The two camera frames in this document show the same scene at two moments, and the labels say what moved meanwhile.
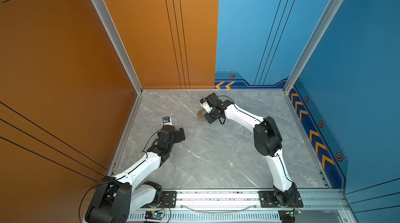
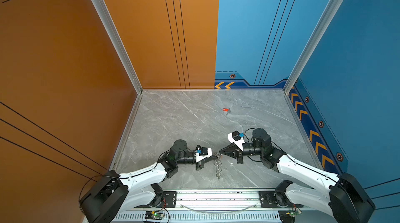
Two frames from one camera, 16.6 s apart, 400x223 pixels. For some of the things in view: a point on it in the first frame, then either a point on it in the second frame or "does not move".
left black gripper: [178, 138] -> [199, 165]
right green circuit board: [292, 213] does not move
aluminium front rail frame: [241, 207] does not move
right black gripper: [209, 120] -> [237, 153]
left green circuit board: [153, 215] does not move
